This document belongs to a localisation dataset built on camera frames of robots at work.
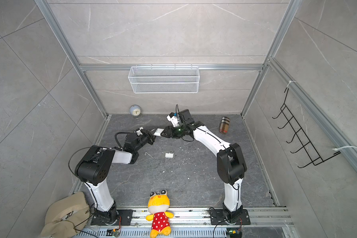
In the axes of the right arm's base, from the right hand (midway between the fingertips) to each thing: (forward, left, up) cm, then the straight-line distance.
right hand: (164, 134), depth 86 cm
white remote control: (+1, +3, +1) cm, 4 cm away
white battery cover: (-5, -2, -17) cm, 18 cm away
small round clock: (+32, +26, -10) cm, 43 cm away
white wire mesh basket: (+38, +1, +12) cm, 40 cm away
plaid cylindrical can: (+18, -43, -16) cm, 50 cm away
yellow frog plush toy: (-35, +2, -10) cm, 37 cm away
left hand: (+5, +3, +2) cm, 7 cm away
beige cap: (-39, +50, -17) cm, 65 cm away
